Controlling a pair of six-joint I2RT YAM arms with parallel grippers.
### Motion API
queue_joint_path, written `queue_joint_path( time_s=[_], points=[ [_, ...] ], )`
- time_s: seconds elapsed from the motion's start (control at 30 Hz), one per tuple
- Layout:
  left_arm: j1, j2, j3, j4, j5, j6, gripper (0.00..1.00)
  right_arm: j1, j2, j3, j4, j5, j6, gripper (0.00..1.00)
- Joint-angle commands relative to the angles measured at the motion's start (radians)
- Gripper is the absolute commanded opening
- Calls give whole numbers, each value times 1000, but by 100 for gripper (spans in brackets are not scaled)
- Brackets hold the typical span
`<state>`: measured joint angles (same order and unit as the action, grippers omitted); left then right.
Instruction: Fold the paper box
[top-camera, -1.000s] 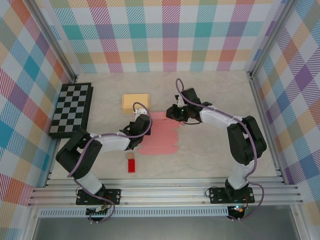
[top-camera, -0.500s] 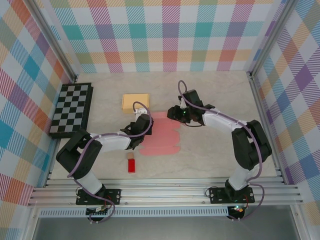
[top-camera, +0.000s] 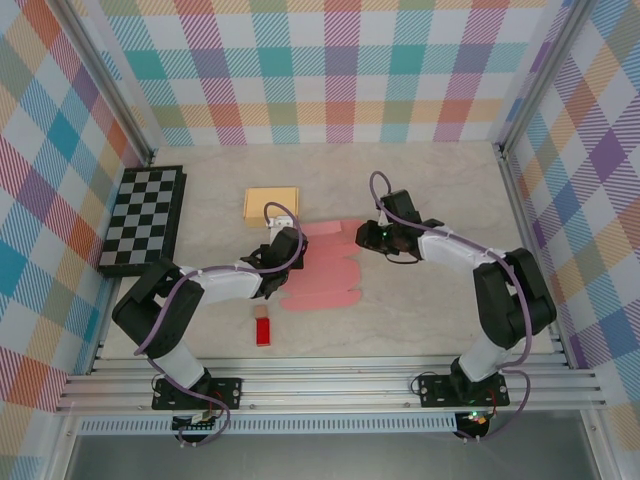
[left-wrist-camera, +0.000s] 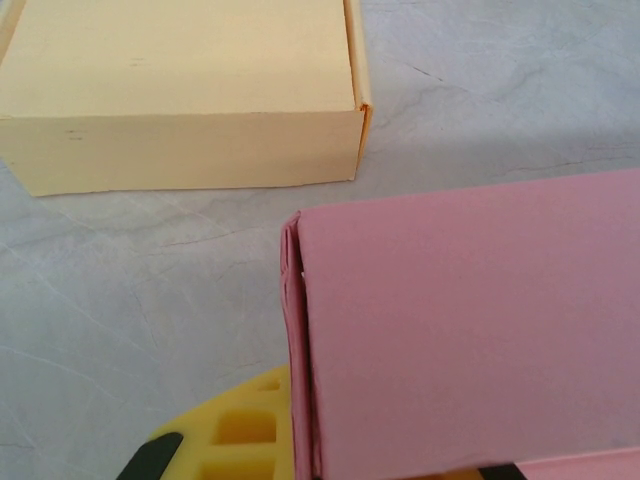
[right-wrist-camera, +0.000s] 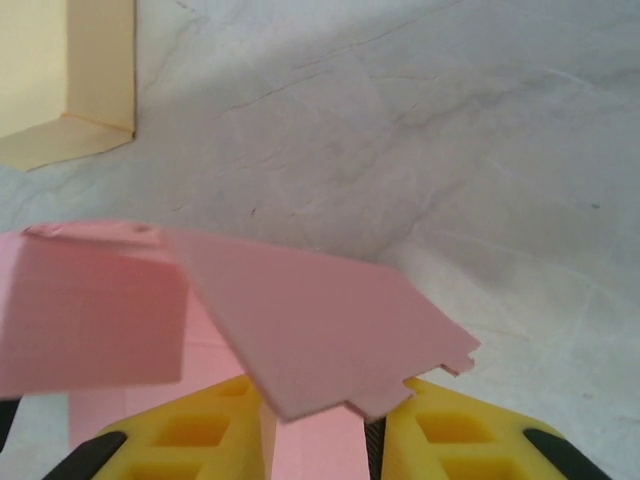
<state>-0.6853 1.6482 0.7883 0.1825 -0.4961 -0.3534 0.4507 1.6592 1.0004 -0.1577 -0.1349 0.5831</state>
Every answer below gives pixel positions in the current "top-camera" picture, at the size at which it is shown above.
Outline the pink paper box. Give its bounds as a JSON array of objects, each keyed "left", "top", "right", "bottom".
[{"left": 279, "top": 219, "right": 364, "bottom": 314}]

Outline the yellow paper box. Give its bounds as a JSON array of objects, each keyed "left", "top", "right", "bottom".
[{"left": 242, "top": 186, "right": 301, "bottom": 229}]

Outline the red toy block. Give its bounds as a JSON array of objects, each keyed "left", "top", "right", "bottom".
[{"left": 255, "top": 316, "right": 275, "bottom": 348}]

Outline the black grey chessboard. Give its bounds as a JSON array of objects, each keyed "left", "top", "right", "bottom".
[{"left": 95, "top": 166, "right": 189, "bottom": 280}]

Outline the grey metal sheet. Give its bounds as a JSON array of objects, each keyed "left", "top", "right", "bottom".
[{"left": 64, "top": 432, "right": 601, "bottom": 480}]

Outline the aluminium side floor rail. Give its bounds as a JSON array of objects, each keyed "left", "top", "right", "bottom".
[{"left": 496, "top": 144, "right": 574, "bottom": 369}]

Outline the aluminium mounting rail frame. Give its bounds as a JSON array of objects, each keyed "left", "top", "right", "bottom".
[{"left": 54, "top": 355, "right": 609, "bottom": 414}]

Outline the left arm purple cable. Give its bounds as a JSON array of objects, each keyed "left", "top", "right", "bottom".
[{"left": 134, "top": 201, "right": 309, "bottom": 448}]

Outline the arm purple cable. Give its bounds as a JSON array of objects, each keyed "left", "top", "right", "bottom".
[
  {"left": 134, "top": 201, "right": 309, "bottom": 448},
  {"left": 368, "top": 171, "right": 532, "bottom": 444}
]

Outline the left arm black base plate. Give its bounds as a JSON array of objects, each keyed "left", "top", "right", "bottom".
[{"left": 152, "top": 377, "right": 243, "bottom": 411}]

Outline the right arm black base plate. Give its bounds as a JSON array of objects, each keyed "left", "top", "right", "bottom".
[{"left": 417, "top": 374, "right": 511, "bottom": 409}]

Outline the slotted grey cable tray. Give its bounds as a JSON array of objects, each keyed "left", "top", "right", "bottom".
[{"left": 79, "top": 418, "right": 459, "bottom": 435}]

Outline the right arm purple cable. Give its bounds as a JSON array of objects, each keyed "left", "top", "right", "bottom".
[{"left": 368, "top": 171, "right": 532, "bottom": 444}]

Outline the aluminium corner post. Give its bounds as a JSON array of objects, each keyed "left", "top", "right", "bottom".
[
  {"left": 492, "top": 0, "right": 591, "bottom": 159},
  {"left": 59, "top": 0, "right": 156, "bottom": 166}
]

